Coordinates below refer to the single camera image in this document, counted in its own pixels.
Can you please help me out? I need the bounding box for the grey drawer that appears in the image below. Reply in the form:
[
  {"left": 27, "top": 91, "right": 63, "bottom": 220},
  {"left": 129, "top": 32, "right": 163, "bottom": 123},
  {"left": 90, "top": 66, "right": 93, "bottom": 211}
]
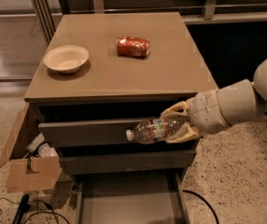
[
  {"left": 59, "top": 149, "right": 196, "bottom": 175},
  {"left": 75, "top": 171, "right": 190, "bottom": 224},
  {"left": 38, "top": 114, "right": 203, "bottom": 147}
]

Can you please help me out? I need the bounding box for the grey drawer cabinet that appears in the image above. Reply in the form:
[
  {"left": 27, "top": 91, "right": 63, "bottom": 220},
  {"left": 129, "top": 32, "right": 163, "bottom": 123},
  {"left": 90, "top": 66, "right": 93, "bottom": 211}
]
[{"left": 23, "top": 11, "right": 219, "bottom": 185}]

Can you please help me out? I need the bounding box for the black power strip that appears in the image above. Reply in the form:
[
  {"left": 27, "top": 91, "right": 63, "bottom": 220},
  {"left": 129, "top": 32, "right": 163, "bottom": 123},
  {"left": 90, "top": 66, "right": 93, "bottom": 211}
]
[{"left": 12, "top": 194, "right": 30, "bottom": 224}]

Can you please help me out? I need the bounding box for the grey middle drawer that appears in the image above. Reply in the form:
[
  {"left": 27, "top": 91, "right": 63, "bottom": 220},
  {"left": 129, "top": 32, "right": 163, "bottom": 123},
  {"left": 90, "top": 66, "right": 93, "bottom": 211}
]
[{"left": 59, "top": 149, "right": 196, "bottom": 175}]

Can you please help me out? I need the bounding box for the grey top drawer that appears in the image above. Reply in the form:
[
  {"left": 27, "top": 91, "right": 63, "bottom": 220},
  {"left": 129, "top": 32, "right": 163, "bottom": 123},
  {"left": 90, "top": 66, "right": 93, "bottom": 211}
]
[{"left": 38, "top": 114, "right": 203, "bottom": 147}]

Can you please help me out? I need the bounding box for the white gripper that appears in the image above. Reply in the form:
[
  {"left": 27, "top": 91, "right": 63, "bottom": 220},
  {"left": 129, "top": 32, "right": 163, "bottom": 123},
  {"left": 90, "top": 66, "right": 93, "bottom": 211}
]
[{"left": 161, "top": 90, "right": 230, "bottom": 144}]

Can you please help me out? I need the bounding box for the beige paper bowl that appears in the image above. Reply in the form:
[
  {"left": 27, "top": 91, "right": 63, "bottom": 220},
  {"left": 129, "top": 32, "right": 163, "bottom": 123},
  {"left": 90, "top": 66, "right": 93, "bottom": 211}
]
[{"left": 43, "top": 45, "right": 89, "bottom": 74}]

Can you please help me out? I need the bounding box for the crushed red soda can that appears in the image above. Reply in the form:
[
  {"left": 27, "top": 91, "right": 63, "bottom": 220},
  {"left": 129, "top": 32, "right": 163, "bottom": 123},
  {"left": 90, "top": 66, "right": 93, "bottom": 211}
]
[{"left": 117, "top": 35, "right": 149, "bottom": 58}]

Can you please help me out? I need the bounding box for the brown cardboard box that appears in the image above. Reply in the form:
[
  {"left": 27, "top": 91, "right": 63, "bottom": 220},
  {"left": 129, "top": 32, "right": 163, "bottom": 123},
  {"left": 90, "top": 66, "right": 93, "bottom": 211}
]
[{"left": 0, "top": 105, "right": 62, "bottom": 193}]

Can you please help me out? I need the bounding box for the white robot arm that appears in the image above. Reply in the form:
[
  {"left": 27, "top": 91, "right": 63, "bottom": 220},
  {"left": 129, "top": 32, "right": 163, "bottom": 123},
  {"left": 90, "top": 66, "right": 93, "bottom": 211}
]
[{"left": 162, "top": 59, "right": 267, "bottom": 144}]

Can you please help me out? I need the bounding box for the white cup in box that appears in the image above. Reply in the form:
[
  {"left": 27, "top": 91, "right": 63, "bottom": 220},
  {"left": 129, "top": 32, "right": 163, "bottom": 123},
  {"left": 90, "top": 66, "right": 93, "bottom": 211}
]
[{"left": 38, "top": 143, "right": 57, "bottom": 157}]

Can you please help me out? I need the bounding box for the thin black cable left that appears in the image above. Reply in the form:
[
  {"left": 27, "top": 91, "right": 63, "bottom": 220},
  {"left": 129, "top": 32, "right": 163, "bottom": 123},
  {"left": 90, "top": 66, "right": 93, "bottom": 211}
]
[{"left": 0, "top": 197, "right": 71, "bottom": 224}]

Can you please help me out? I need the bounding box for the white bottle in box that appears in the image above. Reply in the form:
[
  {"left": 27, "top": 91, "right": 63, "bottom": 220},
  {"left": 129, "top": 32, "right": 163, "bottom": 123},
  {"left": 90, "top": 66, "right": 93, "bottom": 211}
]
[{"left": 26, "top": 133, "right": 45, "bottom": 153}]

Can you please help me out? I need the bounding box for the clear plastic water bottle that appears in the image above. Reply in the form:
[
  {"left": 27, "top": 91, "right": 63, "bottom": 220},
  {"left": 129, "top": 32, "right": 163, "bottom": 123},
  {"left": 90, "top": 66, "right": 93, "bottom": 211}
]
[{"left": 126, "top": 116, "right": 189, "bottom": 145}]

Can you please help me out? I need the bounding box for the grey bottom drawer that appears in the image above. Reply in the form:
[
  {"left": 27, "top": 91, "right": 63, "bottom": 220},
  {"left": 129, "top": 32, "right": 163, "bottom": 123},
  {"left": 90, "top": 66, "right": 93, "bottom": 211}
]
[{"left": 75, "top": 171, "right": 190, "bottom": 224}]

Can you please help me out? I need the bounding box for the black cable right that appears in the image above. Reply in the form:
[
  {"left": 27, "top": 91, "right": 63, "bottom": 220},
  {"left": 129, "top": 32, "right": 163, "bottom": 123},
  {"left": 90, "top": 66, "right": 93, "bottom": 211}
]
[{"left": 182, "top": 189, "right": 220, "bottom": 224}]

